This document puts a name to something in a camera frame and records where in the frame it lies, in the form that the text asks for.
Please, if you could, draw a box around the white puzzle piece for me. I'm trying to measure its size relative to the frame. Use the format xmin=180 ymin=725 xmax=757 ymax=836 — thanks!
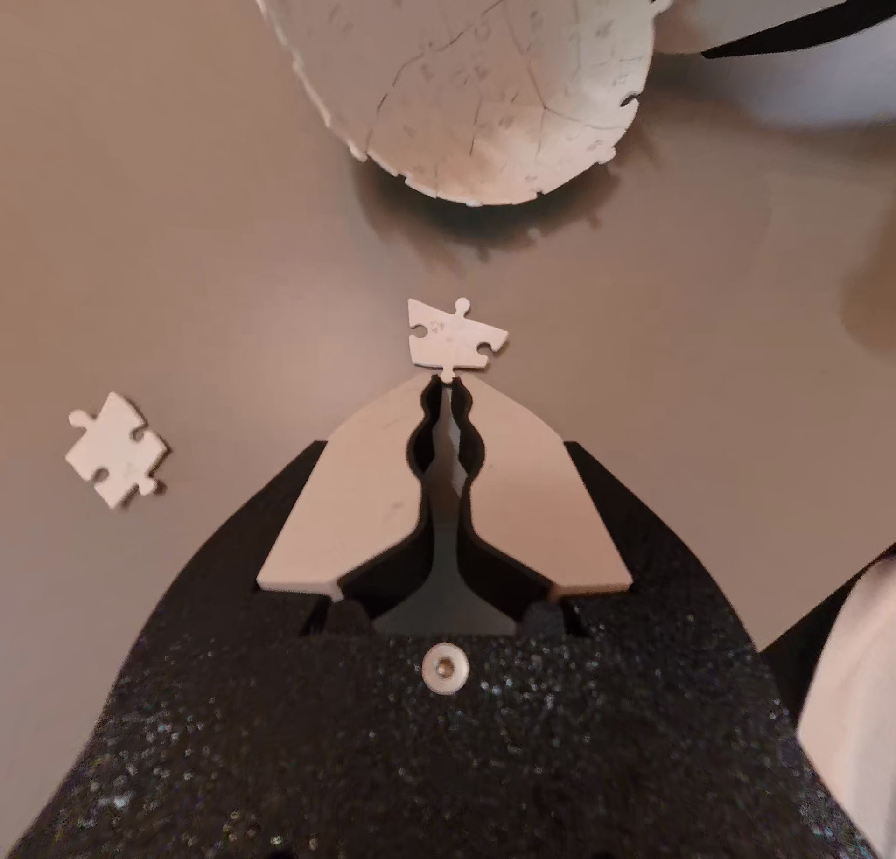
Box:
xmin=407 ymin=297 xmax=511 ymax=384
xmin=64 ymin=391 xmax=171 ymax=510

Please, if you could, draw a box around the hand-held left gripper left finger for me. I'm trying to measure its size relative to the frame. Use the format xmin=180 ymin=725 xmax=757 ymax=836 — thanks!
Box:
xmin=257 ymin=373 xmax=440 ymax=620

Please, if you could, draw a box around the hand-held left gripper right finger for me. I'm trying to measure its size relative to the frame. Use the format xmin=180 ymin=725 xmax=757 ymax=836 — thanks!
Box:
xmin=450 ymin=375 xmax=636 ymax=623

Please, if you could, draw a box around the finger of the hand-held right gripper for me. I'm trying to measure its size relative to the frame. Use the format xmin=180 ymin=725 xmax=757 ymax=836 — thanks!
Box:
xmin=650 ymin=0 xmax=896 ymax=61

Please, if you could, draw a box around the white clothing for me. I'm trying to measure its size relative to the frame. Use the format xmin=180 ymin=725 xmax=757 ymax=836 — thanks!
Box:
xmin=797 ymin=557 xmax=896 ymax=859

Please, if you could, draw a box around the colourful puzzle ball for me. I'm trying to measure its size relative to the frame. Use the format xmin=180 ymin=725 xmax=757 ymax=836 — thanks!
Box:
xmin=245 ymin=0 xmax=678 ymax=208

